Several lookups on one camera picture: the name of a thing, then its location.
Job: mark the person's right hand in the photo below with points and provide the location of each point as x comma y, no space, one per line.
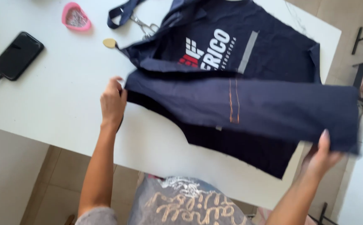
320,161

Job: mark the person's left hand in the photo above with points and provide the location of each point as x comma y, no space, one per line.
112,100

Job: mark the navy blue fabric piece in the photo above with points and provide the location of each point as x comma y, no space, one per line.
241,107

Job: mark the tan tailor's chalk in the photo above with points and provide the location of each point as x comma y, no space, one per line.
109,42

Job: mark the silver scissors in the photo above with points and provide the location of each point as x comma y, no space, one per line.
144,26

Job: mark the navy blue fabric strip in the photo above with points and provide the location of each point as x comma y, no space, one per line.
122,12

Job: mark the pink heart-shaped pin box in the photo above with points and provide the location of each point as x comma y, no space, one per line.
75,17

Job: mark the black smartphone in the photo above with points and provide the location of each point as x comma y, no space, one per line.
17,56

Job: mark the person's grey printed shirt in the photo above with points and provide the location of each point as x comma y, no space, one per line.
181,203

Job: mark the navy blue printed garment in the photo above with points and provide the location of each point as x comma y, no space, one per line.
231,47

